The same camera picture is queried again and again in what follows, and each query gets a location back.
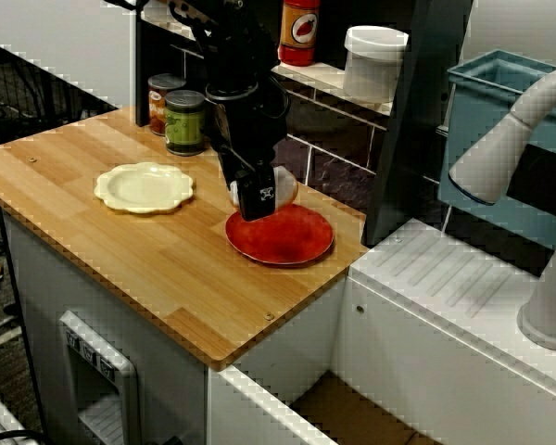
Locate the cream scalloped plate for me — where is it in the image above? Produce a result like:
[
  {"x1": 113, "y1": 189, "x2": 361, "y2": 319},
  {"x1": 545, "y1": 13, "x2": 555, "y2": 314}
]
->
[{"x1": 94, "y1": 161, "x2": 196, "y2": 215}]

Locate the white lidded plastic tub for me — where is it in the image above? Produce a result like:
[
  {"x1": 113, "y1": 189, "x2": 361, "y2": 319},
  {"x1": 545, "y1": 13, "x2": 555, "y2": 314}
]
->
[{"x1": 342, "y1": 25, "x2": 410, "y2": 104}]

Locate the red round plate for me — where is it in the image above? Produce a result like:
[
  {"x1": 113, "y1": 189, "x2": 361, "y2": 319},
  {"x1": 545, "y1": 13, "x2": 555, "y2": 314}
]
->
[{"x1": 224, "y1": 203, "x2": 335, "y2": 268}]

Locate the teal plastic bin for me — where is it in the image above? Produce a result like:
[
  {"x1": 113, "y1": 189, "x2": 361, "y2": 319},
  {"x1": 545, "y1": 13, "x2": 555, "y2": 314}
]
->
[{"x1": 437, "y1": 49, "x2": 556, "y2": 245}]

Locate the orange toy beans can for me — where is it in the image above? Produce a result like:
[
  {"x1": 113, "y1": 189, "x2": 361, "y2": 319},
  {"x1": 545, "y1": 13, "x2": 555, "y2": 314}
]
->
[{"x1": 146, "y1": 73, "x2": 187, "y2": 136}]

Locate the white toy sink unit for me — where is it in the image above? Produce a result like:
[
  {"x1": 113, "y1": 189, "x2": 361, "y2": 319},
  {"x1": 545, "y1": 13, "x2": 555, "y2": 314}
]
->
[{"x1": 207, "y1": 217, "x2": 556, "y2": 445}]

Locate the red hot sauce bottle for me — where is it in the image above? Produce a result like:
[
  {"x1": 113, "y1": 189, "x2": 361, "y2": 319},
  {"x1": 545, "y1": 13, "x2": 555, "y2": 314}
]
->
[{"x1": 278, "y1": 0, "x2": 322, "y2": 66}]

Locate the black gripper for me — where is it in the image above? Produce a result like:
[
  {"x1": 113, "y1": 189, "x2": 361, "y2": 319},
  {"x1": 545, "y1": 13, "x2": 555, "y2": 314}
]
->
[{"x1": 202, "y1": 85, "x2": 292, "y2": 222}]

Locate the grey toy dishwasher panel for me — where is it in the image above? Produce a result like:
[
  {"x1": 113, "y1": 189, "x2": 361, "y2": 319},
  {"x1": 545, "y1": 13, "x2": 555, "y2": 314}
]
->
[{"x1": 57, "y1": 310, "x2": 141, "y2": 445}]

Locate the grey toy faucet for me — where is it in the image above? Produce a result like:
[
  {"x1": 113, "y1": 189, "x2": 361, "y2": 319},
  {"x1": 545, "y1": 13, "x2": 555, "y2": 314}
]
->
[{"x1": 447, "y1": 62, "x2": 556, "y2": 351}]

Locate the black floor cable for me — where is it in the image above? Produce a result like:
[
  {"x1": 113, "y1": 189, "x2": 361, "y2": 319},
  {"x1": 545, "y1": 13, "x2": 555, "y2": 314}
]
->
[{"x1": 0, "y1": 428, "x2": 45, "y2": 445}]

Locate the green toy peas can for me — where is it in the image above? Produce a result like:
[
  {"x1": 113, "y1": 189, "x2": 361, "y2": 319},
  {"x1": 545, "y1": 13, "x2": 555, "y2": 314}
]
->
[{"x1": 164, "y1": 90, "x2": 207, "y2": 157}]

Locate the white metal bar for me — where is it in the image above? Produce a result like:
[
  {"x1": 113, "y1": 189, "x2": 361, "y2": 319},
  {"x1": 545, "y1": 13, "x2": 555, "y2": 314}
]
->
[{"x1": 0, "y1": 324, "x2": 24, "y2": 356}]

